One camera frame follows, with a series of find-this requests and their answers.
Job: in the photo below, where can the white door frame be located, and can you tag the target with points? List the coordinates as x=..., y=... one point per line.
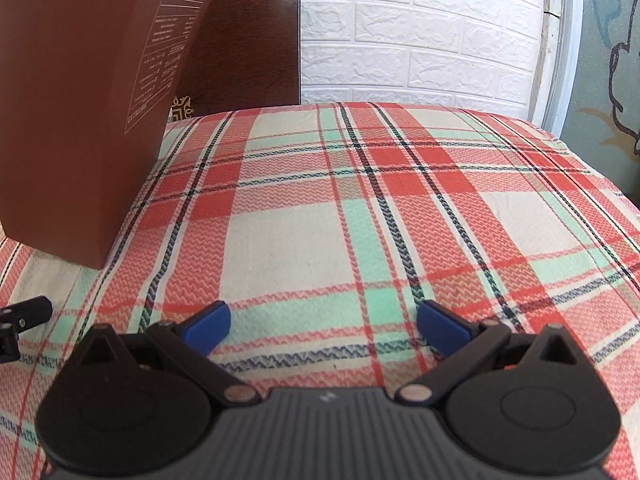
x=567, y=60

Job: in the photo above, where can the plaid tablecloth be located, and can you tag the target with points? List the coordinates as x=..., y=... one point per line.
x=320, y=210

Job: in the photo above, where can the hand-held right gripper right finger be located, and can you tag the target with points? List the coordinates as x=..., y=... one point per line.
x=440, y=327

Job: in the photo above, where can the dark brown chair back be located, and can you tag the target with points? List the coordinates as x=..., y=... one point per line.
x=250, y=35

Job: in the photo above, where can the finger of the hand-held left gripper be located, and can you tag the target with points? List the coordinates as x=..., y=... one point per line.
x=30, y=310

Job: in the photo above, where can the cartoon wall panel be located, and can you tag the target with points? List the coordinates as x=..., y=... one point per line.
x=600, y=110

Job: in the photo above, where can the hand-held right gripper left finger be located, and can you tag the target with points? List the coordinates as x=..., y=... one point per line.
x=210, y=327

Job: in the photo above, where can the brown cardboard box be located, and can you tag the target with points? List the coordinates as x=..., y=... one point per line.
x=75, y=110

